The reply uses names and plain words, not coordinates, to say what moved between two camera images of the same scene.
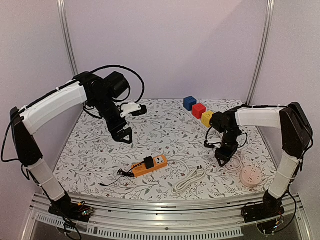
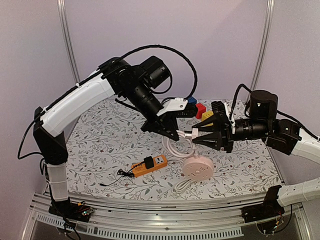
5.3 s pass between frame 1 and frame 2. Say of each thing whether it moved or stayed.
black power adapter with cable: stayed
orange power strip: stayed
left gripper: moved
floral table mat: stayed
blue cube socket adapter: stayed
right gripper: moved
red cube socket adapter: stayed
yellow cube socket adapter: stayed
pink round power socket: moved
